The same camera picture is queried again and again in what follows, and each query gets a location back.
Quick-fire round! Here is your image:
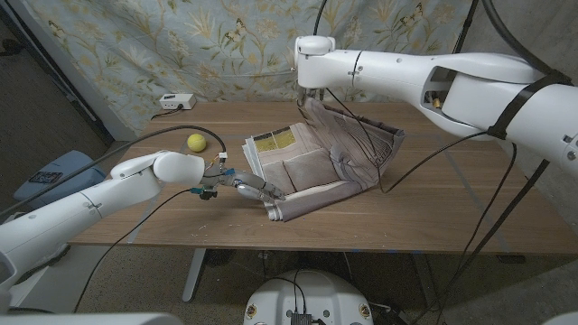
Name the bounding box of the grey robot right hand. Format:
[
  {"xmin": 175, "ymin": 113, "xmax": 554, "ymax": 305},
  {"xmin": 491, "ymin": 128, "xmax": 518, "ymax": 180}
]
[{"xmin": 295, "ymin": 85, "xmax": 325, "ymax": 107}]

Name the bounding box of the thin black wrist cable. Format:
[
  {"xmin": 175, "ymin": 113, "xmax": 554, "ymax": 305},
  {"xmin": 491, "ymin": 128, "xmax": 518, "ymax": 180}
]
[
  {"xmin": 312, "ymin": 0, "xmax": 519, "ymax": 325},
  {"xmin": 74, "ymin": 187, "xmax": 196, "ymax": 313}
]

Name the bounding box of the floral print backdrop cloth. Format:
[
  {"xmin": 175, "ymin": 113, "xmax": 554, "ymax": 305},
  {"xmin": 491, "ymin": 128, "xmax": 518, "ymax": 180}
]
[{"xmin": 22, "ymin": 0, "xmax": 473, "ymax": 136}]

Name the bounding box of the white table leg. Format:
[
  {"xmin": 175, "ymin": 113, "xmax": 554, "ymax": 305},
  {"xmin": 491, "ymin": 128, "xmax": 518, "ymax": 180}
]
[
  {"xmin": 410, "ymin": 252, "xmax": 442, "ymax": 311},
  {"xmin": 182, "ymin": 247, "xmax": 209, "ymax": 303}
]

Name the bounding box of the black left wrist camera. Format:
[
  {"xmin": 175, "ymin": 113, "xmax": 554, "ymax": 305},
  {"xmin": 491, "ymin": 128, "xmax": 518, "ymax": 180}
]
[{"xmin": 189, "ymin": 186, "xmax": 219, "ymax": 201}]

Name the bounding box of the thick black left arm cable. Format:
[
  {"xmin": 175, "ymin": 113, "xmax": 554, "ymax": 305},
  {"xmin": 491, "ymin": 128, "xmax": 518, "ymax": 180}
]
[{"xmin": 0, "ymin": 124, "xmax": 228, "ymax": 218}]

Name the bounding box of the white robot torso base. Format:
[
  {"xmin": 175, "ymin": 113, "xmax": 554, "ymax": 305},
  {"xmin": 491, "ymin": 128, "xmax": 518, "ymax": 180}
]
[{"xmin": 242, "ymin": 269, "xmax": 375, "ymax": 325}]

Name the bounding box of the white robot chest cover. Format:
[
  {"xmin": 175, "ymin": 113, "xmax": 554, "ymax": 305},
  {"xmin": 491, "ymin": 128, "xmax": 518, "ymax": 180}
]
[{"xmin": 0, "ymin": 312, "xmax": 184, "ymax": 325}]

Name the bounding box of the yellow tennis ball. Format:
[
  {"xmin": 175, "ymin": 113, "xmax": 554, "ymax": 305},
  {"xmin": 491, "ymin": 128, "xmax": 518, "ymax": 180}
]
[{"xmin": 186, "ymin": 133, "xmax": 208, "ymax": 153}]

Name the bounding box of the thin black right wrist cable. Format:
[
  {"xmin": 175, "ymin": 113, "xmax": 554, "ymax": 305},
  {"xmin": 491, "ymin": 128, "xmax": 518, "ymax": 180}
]
[{"xmin": 312, "ymin": 0, "xmax": 519, "ymax": 325}]

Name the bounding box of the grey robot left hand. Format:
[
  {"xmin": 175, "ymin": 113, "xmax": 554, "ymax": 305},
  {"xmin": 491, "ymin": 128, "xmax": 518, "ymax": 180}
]
[{"xmin": 202, "ymin": 169, "xmax": 286, "ymax": 204}]

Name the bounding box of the white power strip box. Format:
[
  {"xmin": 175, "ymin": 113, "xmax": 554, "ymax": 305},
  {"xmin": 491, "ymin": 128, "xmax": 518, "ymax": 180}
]
[{"xmin": 158, "ymin": 93, "xmax": 198, "ymax": 111}]

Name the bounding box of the thin black left wrist cable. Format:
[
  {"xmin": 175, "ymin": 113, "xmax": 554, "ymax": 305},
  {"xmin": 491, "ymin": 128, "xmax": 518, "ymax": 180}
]
[{"xmin": 74, "ymin": 187, "xmax": 196, "ymax": 313}]

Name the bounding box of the black arm strap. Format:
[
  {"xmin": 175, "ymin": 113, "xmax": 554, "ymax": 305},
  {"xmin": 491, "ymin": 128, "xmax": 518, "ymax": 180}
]
[{"xmin": 486, "ymin": 70, "xmax": 574, "ymax": 141}]

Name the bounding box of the black backdrop stand pole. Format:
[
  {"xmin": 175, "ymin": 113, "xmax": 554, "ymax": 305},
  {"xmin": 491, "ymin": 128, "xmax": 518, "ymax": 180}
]
[{"xmin": 451, "ymin": 0, "xmax": 480, "ymax": 55}]

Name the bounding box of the sofa print cloth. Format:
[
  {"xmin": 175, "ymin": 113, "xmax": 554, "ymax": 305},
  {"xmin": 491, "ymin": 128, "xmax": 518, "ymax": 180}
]
[{"xmin": 242, "ymin": 97, "xmax": 406, "ymax": 223}]

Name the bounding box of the blue-grey padded stool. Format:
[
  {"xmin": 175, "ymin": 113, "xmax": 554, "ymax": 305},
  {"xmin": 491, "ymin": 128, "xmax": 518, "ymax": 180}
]
[{"xmin": 13, "ymin": 150, "xmax": 107, "ymax": 213}]

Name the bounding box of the black power strip cord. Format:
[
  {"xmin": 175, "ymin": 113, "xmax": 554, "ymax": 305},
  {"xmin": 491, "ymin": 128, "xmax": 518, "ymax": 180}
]
[{"xmin": 150, "ymin": 104, "xmax": 185, "ymax": 121}]

